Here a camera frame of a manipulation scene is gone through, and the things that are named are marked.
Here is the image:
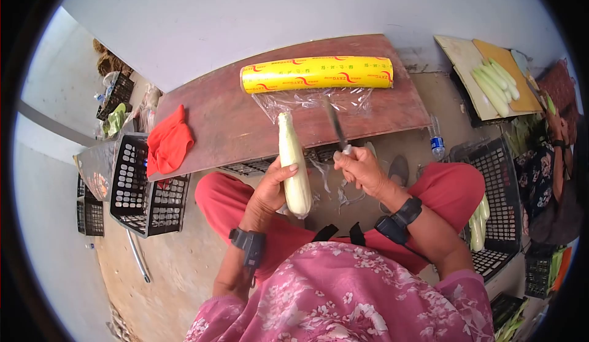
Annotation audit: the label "pile of white corn cobs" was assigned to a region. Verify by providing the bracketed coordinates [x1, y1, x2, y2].
[470, 57, 521, 118]

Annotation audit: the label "black crate with corn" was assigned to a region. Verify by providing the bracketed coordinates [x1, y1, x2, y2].
[450, 136, 524, 284]

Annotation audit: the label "person's right fingers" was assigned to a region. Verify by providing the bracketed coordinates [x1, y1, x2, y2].
[340, 160, 364, 189]

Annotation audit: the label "person's left hand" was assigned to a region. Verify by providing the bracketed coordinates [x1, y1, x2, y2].
[239, 156, 300, 233]

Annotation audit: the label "yellow cling film roll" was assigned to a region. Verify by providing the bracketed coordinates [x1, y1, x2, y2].
[240, 56, 395, 94]

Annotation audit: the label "knife with pale handle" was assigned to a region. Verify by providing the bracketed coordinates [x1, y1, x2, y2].
[322, 97, 353, 155]

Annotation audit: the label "person's body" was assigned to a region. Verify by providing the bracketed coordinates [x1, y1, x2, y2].
[184, 222, 495, 342]

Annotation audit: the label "pale wooden board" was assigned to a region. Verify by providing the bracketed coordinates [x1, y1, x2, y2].
[434, 35, 545, 121]

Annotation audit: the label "person's legs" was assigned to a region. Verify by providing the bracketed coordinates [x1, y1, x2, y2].
[194, 154, 486, 285]

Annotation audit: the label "black wrist band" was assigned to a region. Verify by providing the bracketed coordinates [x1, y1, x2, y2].
[229, 227, 267, 270]
[374, 197, 423, 245]

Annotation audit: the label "brown wooden board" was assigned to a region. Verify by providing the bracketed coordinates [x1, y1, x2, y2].
[146, 34, 432, 183]

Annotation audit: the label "metal pipe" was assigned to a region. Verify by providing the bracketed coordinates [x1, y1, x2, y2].
[126, 228, 152, 284]

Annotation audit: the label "person's right hand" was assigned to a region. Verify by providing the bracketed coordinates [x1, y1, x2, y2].
[333, 146, 391, 199]

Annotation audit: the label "black crate with green husks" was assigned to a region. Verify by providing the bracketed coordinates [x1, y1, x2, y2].
[525, 243, 573, 299]

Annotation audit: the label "black crate under board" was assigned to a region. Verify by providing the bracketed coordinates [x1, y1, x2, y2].
[219, 142, 342, 177]

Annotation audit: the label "white corn cob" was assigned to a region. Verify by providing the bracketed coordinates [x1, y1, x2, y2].
[277, 112, 313, 219]

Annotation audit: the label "black crate with bags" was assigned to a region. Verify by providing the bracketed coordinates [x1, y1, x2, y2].
[96, 71, 135, 122]

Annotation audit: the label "large black plastic crate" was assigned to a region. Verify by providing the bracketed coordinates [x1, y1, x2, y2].
[110, 133, 191, 239]

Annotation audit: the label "clear plastic water bottle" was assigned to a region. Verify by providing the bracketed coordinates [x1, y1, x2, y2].
[428, 114, 446, 161]

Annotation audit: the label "person's left thumb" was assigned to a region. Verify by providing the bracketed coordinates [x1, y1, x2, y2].
[275, 163, 300, 184]

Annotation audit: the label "red cloth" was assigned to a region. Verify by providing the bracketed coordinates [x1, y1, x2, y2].
[146, 104, 195, 177]

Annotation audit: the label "small black plastic crate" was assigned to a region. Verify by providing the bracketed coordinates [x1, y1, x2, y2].
[76, 175, 105, 237]

